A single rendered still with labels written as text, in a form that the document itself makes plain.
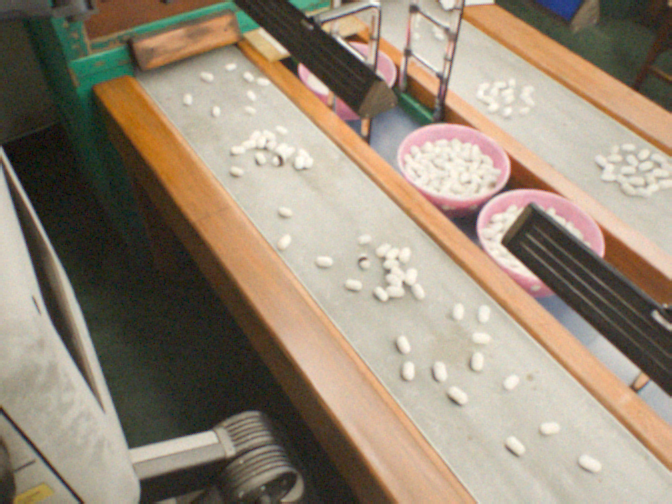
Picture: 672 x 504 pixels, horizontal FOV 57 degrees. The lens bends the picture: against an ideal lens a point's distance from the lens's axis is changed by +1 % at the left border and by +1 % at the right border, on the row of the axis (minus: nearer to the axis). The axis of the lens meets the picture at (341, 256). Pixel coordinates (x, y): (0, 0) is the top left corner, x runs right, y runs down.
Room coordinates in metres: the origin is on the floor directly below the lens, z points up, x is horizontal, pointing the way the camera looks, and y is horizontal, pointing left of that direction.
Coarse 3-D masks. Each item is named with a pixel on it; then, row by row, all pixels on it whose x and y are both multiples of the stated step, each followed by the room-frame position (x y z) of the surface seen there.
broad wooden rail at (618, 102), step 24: (480, 24) 1.76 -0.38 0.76; (504, 24) 1.76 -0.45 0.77; (528, 48) 1.63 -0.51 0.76; (552, 48) 1.64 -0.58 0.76; (552, 72) 1.53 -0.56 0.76; (576, 72) 1.52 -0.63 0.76; (600, 72) 1.53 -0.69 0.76; (600, 96) 1.42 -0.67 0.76; (624, 96) 1.42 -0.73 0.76; (624, 120) 1.33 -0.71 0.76; (648, 120) 1.32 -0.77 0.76
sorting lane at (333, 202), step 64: (192, 64) 1.50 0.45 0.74; (192, 128) 1.22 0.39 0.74; (256, 128) 1.23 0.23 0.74; (256, 192) 1.00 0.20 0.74; (320, 192) 1.02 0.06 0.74; (320, 256) 0.82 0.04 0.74; (384, 256) 0.83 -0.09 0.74; (384, 320) 0.67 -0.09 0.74; (448, 320) 0.68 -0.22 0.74; (512, 320) 0.69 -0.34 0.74; (384, 384) 0.53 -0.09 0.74; (448, 384) 0.54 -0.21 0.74; (576, 384) 0.56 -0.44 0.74; (448, 448) 0.42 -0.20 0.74; (576, 448) 0.43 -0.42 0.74; (640, 448) 0.44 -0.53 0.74
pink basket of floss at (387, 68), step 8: (360, 48) 1.59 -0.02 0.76; (384, 56) 1.55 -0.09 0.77; (384, 64) 1.54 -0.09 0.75; (392, 64) 1.51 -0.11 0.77; (304, 72) 1.48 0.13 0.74; (384, 72) 1.52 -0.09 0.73; (392, 72) 1.48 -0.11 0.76; (304, 80) 1.41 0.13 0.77; (392, 80) 1.43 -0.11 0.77; (312, 88) 1.37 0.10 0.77; (320, 96) 1.37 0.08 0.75; (336, 104) 1.35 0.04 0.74; (344, 104) 1.35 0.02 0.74; (336, 112) 1.37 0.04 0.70; (344, 112) 1.36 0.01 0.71; (352, 112) 1.36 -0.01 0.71
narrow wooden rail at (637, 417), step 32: (256, 64) 1.49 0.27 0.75; (288, 96) 1.36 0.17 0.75; (320, 128) 1.24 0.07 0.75; (352, 160) 1.13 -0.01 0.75; (384, 160) 1.11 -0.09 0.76; (384, 192) 1.02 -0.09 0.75; (416, 192) 1.01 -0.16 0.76; (416, 224) 0.93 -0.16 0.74; (448, 224) 0.91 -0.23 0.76; (448, 256) 0.84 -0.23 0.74; (480, 256) 0.83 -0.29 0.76; (512, 288) 0.75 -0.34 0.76; (544, 320) 0.68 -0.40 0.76; (576, 352) 0.61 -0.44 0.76; (608, 384) 0.55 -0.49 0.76; (640, 416) 0.49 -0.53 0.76
